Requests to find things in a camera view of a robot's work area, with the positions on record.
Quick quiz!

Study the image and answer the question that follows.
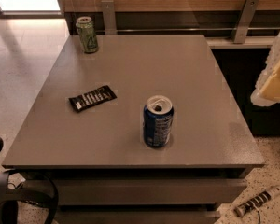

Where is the white power strip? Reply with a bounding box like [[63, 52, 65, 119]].
[[234, 186, 280, 217]]

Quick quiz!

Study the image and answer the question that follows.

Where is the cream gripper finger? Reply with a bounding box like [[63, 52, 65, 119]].
[[250, 32, 280, 106]]

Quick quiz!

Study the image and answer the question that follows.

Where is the grey drawer cabinet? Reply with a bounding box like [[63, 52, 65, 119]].
[[3, 35, 264, 224]]

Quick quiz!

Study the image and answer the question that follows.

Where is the metal bracket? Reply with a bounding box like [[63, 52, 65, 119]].
[[231, 0, 259, 44], [101, 0, 118, 35]]

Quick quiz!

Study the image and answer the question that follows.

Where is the green soda can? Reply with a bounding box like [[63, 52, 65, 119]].
[[76, 16, 99, 53]]

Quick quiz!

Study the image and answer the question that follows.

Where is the black chair base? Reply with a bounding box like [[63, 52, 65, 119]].
[[0, 133, 60, 224]]

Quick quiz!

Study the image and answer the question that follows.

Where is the black snack bar wrapper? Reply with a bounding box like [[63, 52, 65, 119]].
[[69, 85, 117, 113]]

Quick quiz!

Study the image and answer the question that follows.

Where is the right metal bracket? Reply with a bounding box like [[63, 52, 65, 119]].
[[231, 0, 259, 44]]

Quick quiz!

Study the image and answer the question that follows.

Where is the blue pepsi can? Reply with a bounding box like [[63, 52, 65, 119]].
[[143, 95, 174, 148]]

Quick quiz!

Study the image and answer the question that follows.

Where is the left metal bracket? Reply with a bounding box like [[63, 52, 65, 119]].
[[101, 0, 118, 35]]

